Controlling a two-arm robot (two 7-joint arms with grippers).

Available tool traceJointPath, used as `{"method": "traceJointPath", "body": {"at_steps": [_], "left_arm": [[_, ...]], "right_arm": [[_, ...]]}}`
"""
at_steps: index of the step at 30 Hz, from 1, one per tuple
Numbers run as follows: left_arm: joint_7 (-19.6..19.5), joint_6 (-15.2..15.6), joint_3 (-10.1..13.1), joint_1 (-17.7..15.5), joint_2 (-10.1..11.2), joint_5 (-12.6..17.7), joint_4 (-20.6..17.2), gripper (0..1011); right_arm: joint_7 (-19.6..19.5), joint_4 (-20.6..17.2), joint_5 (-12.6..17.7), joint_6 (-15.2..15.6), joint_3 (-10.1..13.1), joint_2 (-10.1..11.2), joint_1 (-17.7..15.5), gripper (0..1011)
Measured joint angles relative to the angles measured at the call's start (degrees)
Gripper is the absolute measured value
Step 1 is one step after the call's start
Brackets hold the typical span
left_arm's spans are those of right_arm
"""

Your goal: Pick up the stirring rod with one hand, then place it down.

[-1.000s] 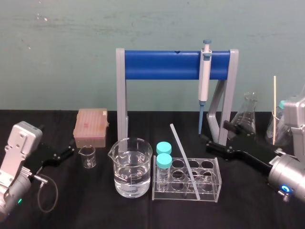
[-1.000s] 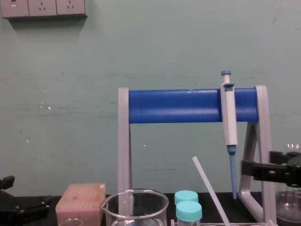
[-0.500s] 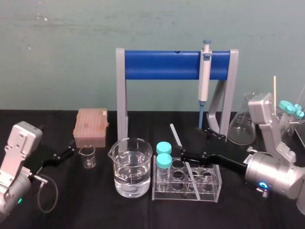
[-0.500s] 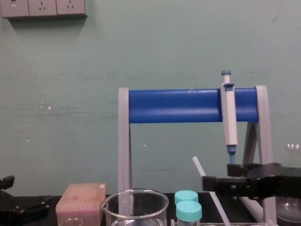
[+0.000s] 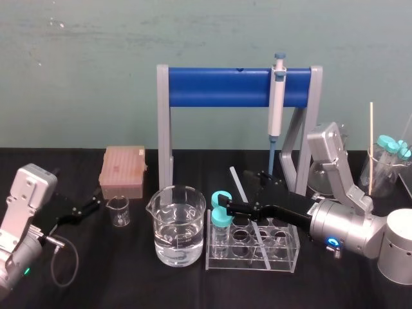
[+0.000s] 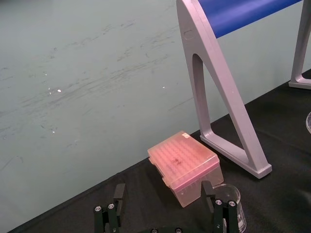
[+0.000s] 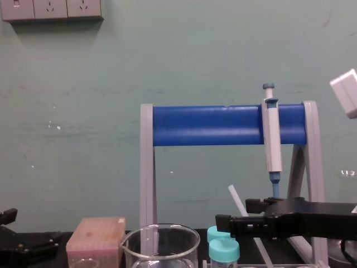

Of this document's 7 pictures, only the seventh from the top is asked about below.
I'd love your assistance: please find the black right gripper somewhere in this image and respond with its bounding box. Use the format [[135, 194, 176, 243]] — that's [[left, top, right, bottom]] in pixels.
[[215, 197, 357, 240]]

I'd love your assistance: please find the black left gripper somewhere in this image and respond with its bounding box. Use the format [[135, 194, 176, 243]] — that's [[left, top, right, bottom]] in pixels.
[[0, 208, 65, 268]]

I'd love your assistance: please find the clear glass stirring rod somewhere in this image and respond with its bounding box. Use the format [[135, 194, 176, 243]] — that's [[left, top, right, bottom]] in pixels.
[[228, 185, 276, 266]]

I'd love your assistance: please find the teal capped sample tube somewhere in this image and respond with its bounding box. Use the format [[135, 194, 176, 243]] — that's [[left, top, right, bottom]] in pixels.
[[206, 225, 233, 244], [209, 238, 240, 268]]

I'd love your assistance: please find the pink pipette tip box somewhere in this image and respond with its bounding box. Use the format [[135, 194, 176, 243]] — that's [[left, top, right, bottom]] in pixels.
[[66, 216, 126, 268]]

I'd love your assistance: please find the white and blue pipette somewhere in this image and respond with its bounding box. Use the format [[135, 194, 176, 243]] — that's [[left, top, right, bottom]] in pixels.
[[261, 83, 283, 199]]

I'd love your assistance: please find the clear glass beaker with spout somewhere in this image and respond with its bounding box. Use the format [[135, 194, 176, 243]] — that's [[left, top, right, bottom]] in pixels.
[[119, 222, 201, 268]]

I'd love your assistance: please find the grey and blue pipette stand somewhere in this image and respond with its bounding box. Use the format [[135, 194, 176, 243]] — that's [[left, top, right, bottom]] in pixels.
[[139, 100, 330, 268]]

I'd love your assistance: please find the clear glass graduated vessel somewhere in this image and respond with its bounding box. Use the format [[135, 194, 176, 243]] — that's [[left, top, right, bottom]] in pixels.
[[328, 168, 357, 268]]

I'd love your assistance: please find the thin black cable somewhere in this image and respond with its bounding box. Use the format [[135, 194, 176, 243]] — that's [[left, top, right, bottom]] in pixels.
[[341, 238, 357, 265]]

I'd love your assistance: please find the grey wall socket panel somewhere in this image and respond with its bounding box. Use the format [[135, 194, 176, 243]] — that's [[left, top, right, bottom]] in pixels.
[[0, 0, 104, 23]]

